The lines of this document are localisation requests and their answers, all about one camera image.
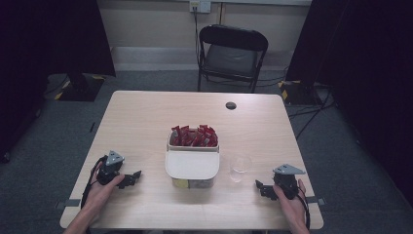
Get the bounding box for black folding chair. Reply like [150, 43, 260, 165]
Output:
[197, 24, 270, 94]

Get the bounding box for clear glass cup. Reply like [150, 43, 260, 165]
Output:
[229, 154, 253, 183]

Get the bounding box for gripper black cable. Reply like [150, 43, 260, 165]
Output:
[296, 190, 312, 230]
[80, 155, 109, 210]

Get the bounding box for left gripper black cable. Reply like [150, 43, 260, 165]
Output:
[80, 155, 109, 210]

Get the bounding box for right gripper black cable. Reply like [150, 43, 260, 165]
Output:
[296, 190, 312, 230]

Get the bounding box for black wall socket cable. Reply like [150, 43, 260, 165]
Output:
[193, 7, 202, 67]

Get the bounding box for grey table edge strap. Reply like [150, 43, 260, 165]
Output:
[56, 198, 82, 210]
[306, 196, 327, 207]

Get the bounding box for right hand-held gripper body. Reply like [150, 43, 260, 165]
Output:
[272, 163, 307, 200]

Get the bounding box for white box lid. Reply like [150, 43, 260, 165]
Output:
[165, 150, 221, 180]

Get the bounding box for black floor cables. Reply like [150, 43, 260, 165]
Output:
[286, 87, 337, 141]

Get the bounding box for yellow dried slices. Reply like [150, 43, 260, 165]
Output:
[171, 177, 190, 189]

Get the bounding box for white wall socket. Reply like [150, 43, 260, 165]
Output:
[189, 0, 212, 15]

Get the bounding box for person's right hand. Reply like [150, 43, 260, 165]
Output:
[272, 178, 308, 228]

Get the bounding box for black curtain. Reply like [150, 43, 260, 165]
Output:
[0, 0, 117, 164]
[284, 0, 413, 206]

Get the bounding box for black stand base yellow tape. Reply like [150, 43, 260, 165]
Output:
[54, 72, 107, 102]
[278, 79, 322, 106]

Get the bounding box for clear storage box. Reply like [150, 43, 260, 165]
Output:
[165, 127, 221, 190]

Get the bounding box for person's left hand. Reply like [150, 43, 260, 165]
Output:
[85, 162, 126, 213]

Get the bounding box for heap of dark dried pieces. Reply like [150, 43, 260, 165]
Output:
[189, 178, 215, 189]

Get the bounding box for pile of red packets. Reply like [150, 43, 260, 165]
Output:
[170, 124, 219, 148]

